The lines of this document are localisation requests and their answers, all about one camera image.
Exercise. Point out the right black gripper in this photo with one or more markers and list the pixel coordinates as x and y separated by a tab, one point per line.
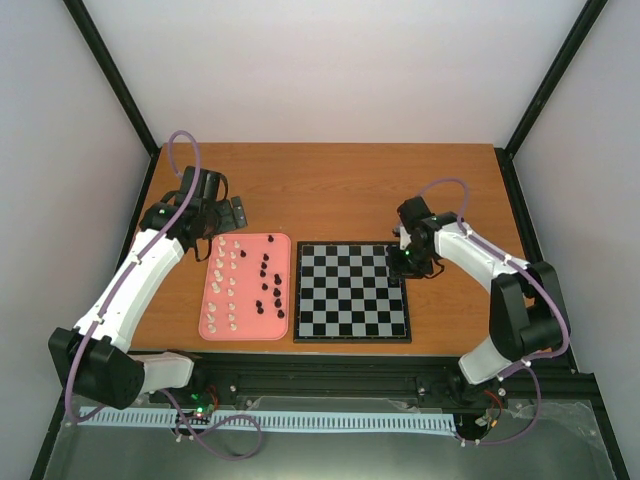
397	269

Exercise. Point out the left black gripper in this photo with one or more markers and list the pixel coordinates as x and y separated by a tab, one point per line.
229	222

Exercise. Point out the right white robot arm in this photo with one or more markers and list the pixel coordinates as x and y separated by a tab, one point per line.
527	314

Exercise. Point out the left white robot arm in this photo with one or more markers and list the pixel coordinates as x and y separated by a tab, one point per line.
125	295

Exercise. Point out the pink plastic tray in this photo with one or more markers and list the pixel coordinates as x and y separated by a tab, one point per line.
233	291

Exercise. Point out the black white chessboard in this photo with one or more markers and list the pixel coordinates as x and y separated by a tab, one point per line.
345	294

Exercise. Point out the black aluminium frame rail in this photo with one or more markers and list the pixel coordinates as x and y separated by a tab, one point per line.
419	380

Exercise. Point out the light blue slotted cable duct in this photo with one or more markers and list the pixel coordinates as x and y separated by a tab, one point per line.
280	421

